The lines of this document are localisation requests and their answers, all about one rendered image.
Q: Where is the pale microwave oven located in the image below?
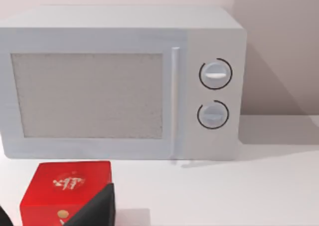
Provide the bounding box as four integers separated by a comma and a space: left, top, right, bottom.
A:
0, 5, 248, 162

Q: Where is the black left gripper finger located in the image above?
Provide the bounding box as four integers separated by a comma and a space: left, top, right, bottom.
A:
62, 183, 117, 226

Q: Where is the black rounded part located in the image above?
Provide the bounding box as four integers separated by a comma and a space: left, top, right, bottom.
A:
0, 206, 13, 226

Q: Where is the pale microwave door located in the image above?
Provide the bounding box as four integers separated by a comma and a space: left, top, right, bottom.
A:
0, 27, 188, 160

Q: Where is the pale microwave door handle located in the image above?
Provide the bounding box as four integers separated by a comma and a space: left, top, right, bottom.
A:
171, 46, 181, 160

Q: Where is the red box with white print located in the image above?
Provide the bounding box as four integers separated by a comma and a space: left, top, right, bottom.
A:
19, 160, 112, 226

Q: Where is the large pale microwave knob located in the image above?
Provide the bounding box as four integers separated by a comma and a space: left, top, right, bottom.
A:
199, 58, 233, 90

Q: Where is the small pale microwave knob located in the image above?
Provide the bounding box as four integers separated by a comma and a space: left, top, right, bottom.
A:
197, 100, 230, 130

